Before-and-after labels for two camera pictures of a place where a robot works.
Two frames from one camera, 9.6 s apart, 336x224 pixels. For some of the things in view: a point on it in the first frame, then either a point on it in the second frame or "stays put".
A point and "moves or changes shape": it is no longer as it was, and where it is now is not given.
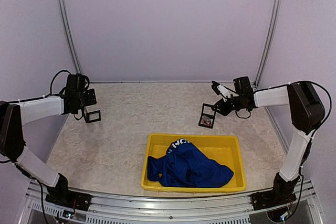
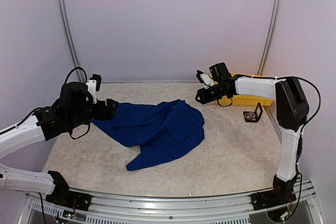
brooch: (206, 120) -> (250, 115)
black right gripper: (223, 109) -> (203, 98)
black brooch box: (207, 116) -> (250, 116)
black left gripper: (91, 98) -> (109, 114)
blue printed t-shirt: (185, 166) -> (160, 130)
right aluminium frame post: (278, 3) stays put
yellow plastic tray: (226, 149) moves or changes shape
